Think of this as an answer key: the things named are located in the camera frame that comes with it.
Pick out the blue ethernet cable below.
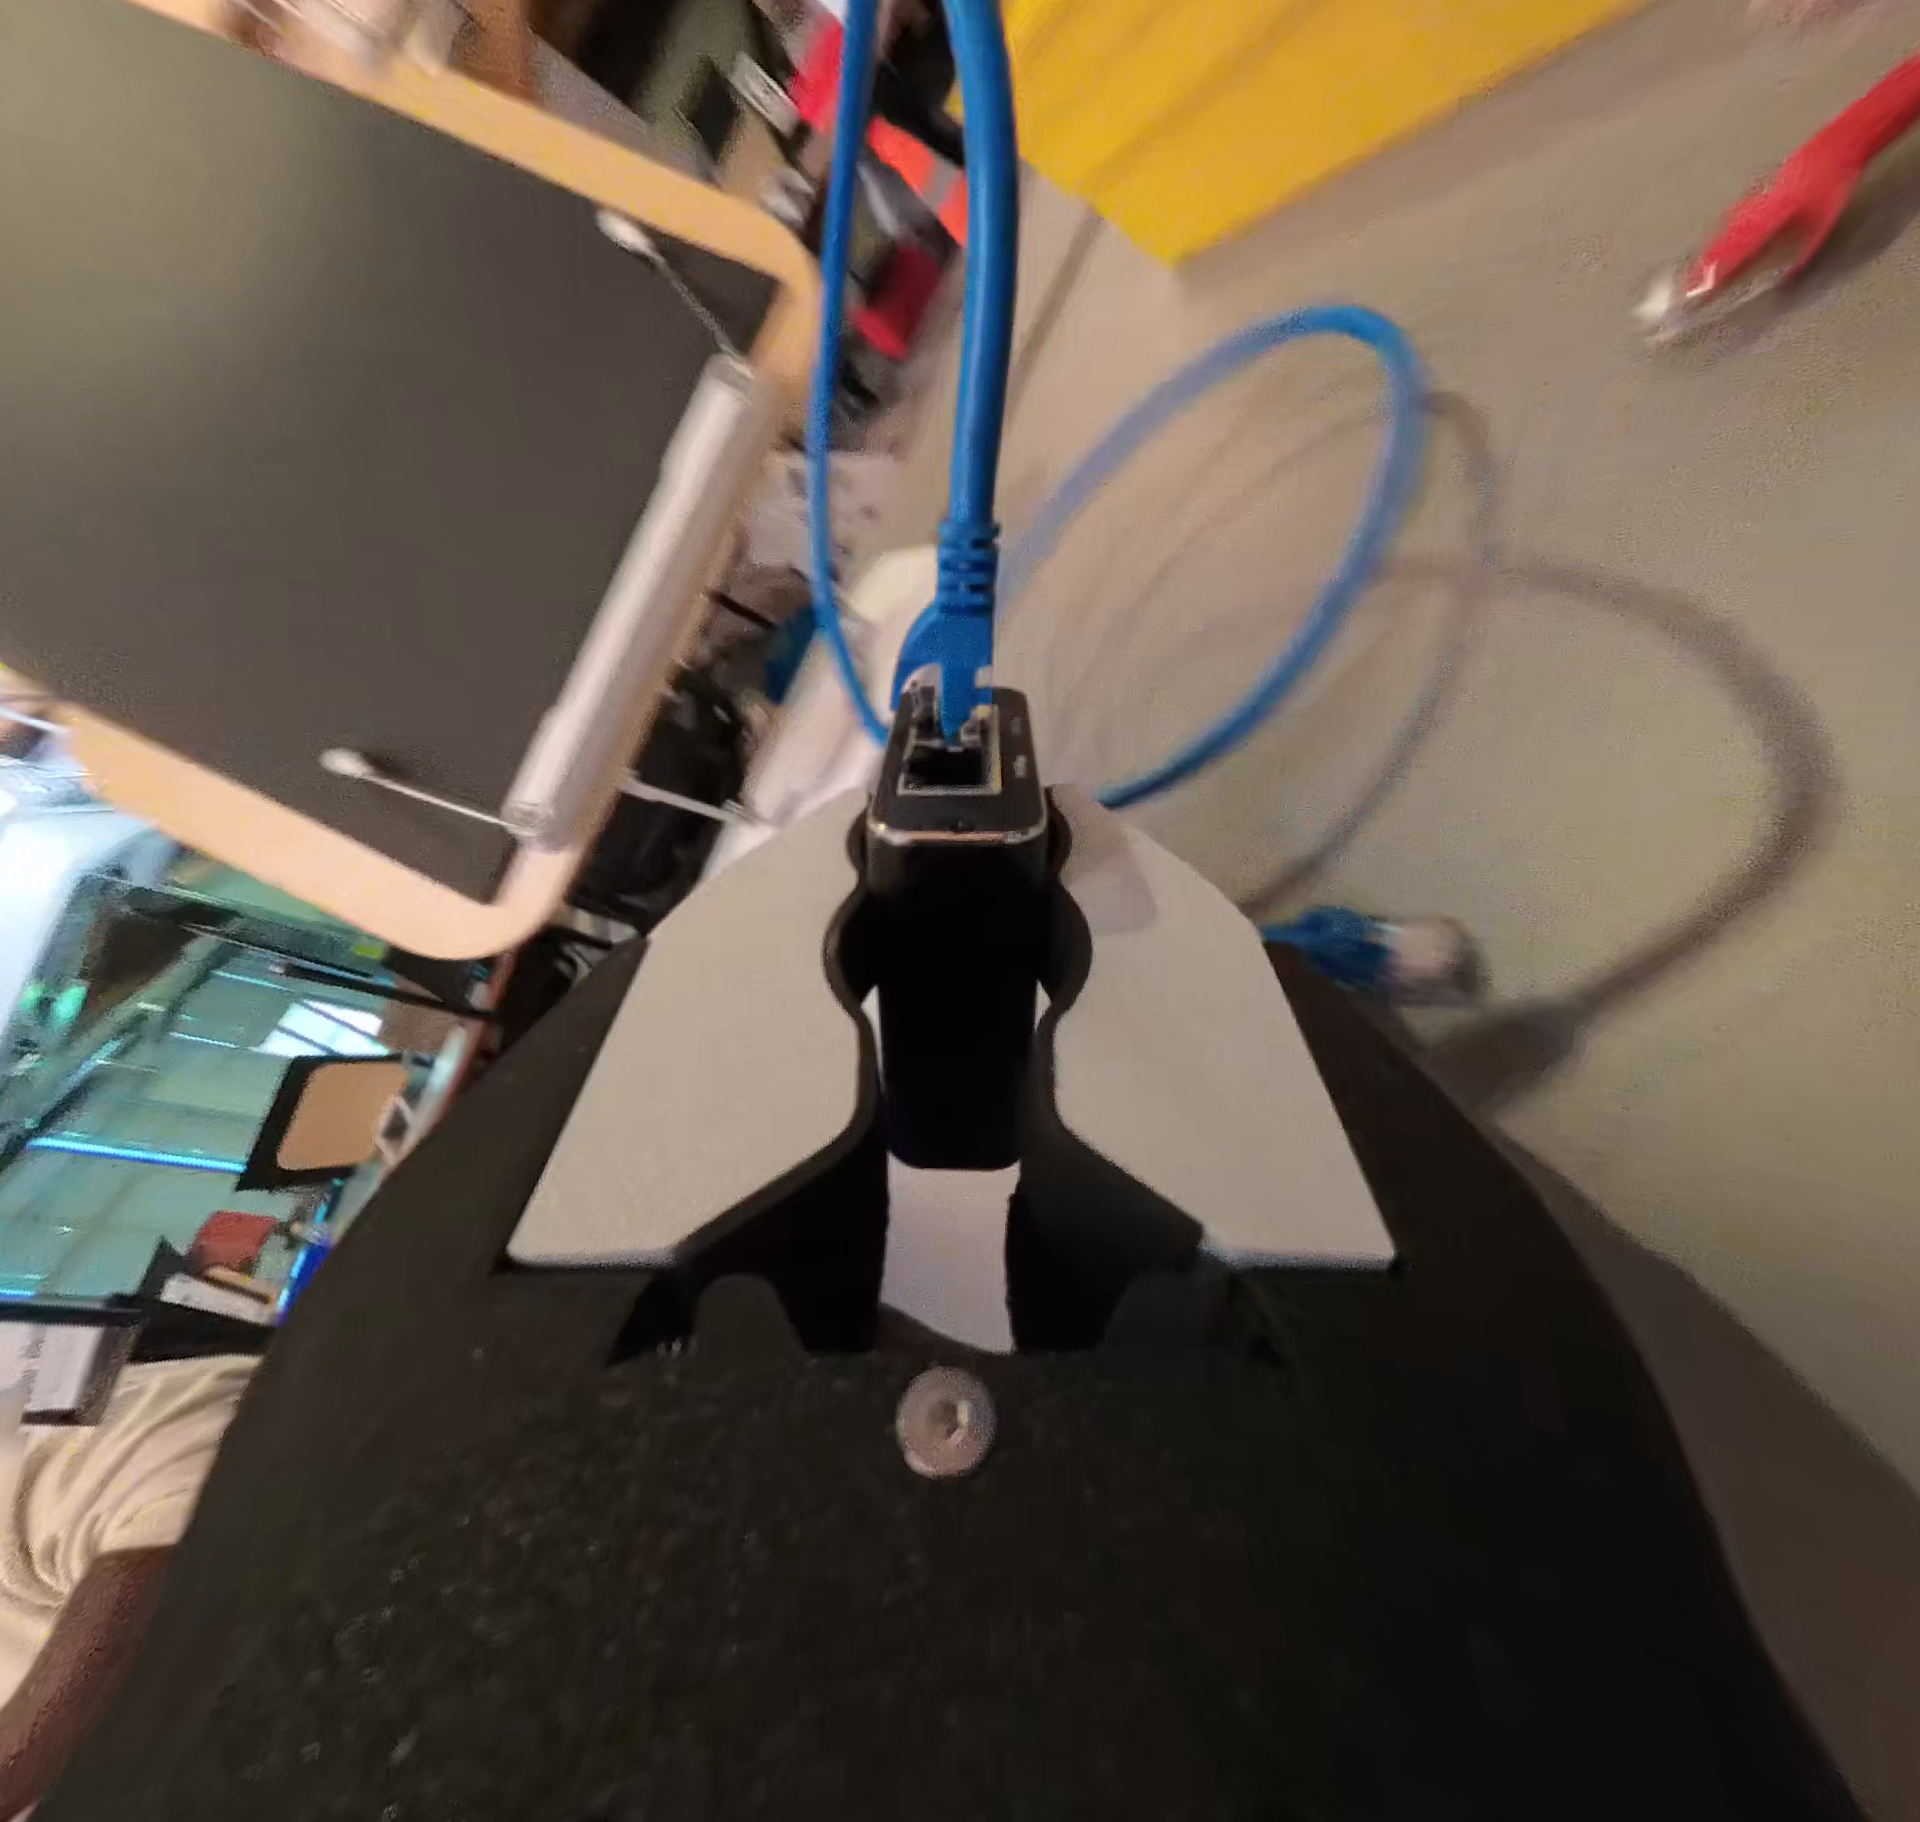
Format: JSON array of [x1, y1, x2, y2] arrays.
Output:
[[802, 0, 1486, 1014]]

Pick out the white stand base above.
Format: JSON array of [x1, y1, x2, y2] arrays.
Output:
[[741, 544, 960, 827]]

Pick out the red ethernet cable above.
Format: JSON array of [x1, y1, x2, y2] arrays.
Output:
[[1636, 54, 1920, 345]]

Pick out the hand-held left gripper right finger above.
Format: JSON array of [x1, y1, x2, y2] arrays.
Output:
[[1002, 785, 1400, 1354]]

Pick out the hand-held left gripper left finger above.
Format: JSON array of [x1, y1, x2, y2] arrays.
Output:
[[503, 803, 895, 1354]]

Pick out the yellow plastic bin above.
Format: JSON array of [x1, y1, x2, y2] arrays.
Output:
[[944, 0, 1803, 268]]

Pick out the black ethernet adapter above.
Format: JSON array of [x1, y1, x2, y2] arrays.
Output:
[[863, 686, 1050, 1172]]

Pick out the black board with wooden frame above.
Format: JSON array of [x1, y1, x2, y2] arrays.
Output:
[[0, 0, 826, 963]]

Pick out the person's left forearm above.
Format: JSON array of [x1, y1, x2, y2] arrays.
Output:
[[0, 1350, 263, 1810]]

